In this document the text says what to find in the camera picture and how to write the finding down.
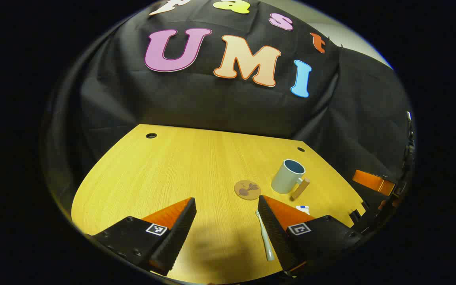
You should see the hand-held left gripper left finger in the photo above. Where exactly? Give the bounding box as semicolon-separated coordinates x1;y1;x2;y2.
87;197;197;277

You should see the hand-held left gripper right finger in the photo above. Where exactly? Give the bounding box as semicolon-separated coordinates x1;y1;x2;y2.
257;195;365;274

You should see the pale green toothbrush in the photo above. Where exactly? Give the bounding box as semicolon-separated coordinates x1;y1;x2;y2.
255;210;275;262

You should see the round brown coaster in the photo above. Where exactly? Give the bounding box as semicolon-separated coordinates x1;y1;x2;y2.
234;180;262;201

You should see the pale cup with wooden handle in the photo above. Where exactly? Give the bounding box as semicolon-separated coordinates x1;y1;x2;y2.
271;159;311;200

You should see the wooden desktop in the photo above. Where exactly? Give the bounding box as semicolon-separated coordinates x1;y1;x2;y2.
71;124;367;285

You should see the black backdrop cloth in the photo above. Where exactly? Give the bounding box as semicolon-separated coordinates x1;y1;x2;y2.
42;0;414;222

